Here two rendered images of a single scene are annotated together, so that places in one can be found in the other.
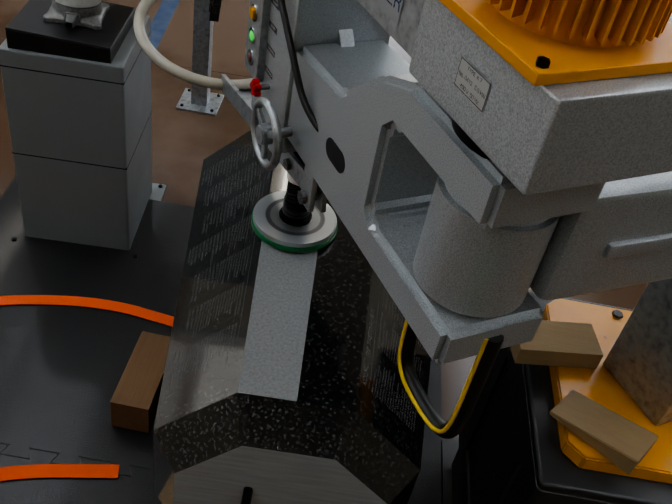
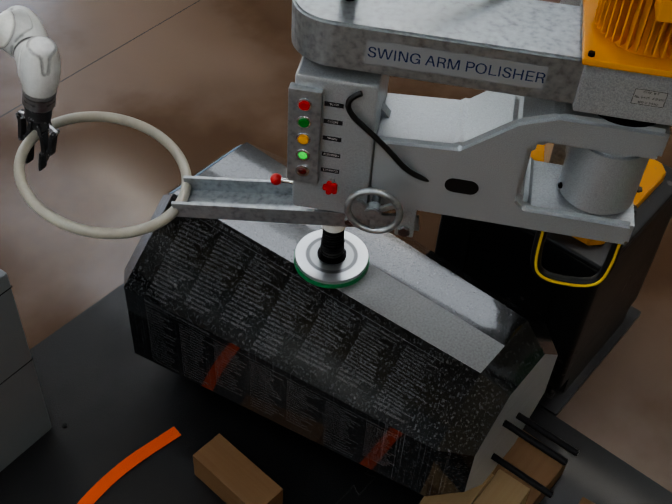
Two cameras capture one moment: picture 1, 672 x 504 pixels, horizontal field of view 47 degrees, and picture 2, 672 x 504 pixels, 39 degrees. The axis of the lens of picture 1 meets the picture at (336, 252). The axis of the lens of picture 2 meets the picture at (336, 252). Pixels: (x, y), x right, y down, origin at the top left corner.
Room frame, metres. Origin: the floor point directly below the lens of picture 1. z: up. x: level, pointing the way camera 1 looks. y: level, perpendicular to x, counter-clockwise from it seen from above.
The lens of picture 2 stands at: (0.34, 1.59, 2.83)
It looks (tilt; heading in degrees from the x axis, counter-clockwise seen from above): 46 degrees down; 309
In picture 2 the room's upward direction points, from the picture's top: 4 degrees clockwise
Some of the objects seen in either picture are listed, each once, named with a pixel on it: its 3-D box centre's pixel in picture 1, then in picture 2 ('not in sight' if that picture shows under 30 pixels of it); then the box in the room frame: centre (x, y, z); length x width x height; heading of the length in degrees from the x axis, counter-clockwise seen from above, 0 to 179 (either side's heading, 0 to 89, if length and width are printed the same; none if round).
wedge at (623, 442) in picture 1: (602, 424); not in sight; (1.10, -0.63, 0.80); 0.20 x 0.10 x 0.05; 53
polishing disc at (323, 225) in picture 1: (295, 217); (331, 255); (1.54, 0.12, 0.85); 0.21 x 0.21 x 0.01
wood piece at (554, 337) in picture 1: (553, 343); not in sight; (1.32, -0.54, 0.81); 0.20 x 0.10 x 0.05; 100
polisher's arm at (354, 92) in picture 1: (395, 159); (493, 160); (1.20, -0.07, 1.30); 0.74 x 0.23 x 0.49; 31
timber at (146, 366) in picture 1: (145, 380); (237, 481); (1.54, 0.52, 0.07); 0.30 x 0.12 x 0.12; 179
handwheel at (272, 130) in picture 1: (281, 132); (375, 201); (1.37, 0.16, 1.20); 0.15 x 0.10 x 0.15; 31
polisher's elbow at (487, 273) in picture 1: (483, 234); (604, 162); (0.97, -0.22, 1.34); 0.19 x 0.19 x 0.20
